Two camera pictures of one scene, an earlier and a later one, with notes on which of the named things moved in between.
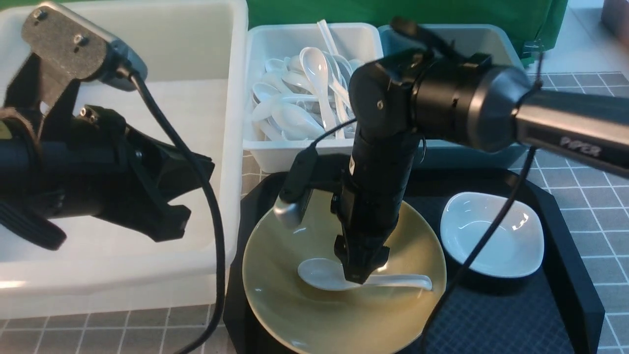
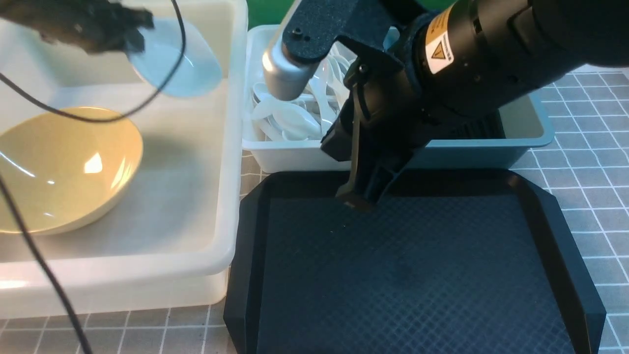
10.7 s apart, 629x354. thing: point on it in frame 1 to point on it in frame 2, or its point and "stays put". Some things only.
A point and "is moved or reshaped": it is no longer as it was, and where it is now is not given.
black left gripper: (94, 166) to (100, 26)
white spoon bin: (298, 79) stays put
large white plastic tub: (110, 267) stays put
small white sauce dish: (515, 248) to (201, 70)
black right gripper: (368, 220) to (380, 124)
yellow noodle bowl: (374, 320) is moved or reshaped
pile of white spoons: (303, 96) stays put
